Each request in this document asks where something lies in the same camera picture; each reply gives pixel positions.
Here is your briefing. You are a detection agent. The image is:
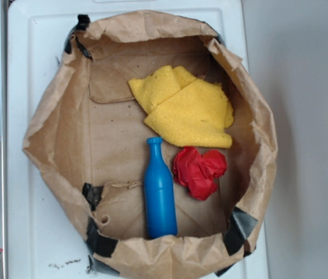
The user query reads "blue plastic bottle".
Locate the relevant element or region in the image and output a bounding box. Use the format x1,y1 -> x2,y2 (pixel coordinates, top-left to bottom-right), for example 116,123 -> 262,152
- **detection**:
144,137 -> 177,238

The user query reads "yellow microfiber cloth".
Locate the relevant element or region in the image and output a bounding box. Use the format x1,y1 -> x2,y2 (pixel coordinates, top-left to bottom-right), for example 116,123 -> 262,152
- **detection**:
128,66 -> 234,148

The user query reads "crumpled red paper ball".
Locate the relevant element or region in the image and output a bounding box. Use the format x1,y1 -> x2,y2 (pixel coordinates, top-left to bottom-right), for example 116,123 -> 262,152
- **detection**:
173,146 -> 227,201

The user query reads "brown paper bag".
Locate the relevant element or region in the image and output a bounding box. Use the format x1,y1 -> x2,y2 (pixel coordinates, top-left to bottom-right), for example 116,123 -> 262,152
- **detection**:
23,10 -> 277,278

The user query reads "white plastic tray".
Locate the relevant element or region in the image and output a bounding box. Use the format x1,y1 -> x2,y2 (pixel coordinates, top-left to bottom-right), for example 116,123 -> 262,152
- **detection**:
6,0 -> 270,279

